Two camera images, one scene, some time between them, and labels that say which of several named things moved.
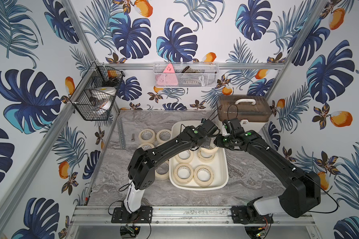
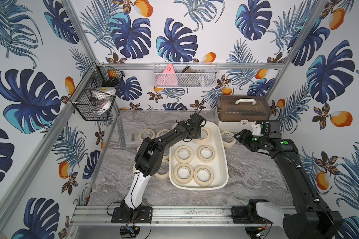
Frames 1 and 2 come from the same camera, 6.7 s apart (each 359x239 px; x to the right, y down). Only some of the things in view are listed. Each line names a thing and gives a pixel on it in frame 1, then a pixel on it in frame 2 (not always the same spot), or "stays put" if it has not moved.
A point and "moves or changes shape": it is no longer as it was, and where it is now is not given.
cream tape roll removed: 163,135 stays put
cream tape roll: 185,156 stays put
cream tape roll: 207,154 moves or changes shape
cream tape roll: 206,155 stays put
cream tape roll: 162,172 stays put
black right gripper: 218,141 → 244,137
